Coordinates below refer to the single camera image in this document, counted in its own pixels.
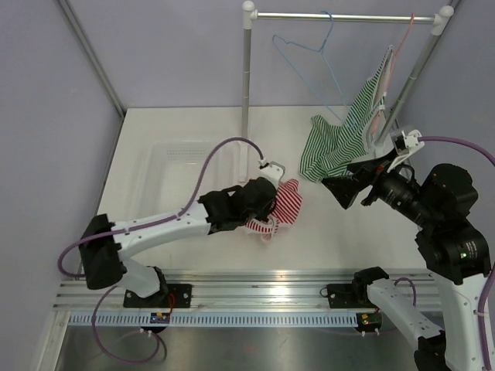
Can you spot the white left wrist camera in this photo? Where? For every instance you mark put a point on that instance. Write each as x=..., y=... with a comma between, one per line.
x=272, y=171

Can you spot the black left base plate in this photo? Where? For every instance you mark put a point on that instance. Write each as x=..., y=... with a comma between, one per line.
x=178, y=295

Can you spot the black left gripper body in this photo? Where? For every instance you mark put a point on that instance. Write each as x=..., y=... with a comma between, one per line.
x=261, y=215

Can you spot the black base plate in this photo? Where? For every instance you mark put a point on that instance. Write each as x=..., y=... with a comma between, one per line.
x=178, y=295
x=345, y=296

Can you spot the metal clothes rack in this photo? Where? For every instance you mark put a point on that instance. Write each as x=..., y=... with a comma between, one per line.
x=382, y=140

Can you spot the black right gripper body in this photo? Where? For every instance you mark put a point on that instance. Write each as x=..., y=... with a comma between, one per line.
x=369, y=175

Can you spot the blue wire hanger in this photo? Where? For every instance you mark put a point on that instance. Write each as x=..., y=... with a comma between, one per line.
x=311, y=64

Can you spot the pink wire hanger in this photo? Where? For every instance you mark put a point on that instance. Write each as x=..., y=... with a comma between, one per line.
x=398, y=50

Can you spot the clear plastic basket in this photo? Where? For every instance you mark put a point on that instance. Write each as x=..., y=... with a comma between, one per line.
x=171, y=171

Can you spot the aluminium mounting rail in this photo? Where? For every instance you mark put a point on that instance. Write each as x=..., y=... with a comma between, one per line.
x=249, y=290

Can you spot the white slotted cable duct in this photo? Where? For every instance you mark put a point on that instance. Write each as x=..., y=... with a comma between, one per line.
x=218, y=319

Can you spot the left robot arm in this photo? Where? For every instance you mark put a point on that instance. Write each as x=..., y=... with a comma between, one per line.
x=108, y=248

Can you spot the green striped tank top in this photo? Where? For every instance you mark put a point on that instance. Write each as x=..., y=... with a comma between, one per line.
x=331, y=148

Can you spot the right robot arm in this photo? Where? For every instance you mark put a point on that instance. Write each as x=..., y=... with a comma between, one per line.
x=456, y=254

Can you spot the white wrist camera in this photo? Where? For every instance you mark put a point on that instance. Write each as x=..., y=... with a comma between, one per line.
x=272, y=171
x=406, y=144

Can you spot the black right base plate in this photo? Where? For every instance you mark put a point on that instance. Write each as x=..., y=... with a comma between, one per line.
x=345, y=296

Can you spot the red striped tank top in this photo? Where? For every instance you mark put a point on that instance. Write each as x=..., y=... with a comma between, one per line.
x=288, y=204

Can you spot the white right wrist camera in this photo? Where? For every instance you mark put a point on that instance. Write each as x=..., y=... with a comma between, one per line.
x=406, y=144

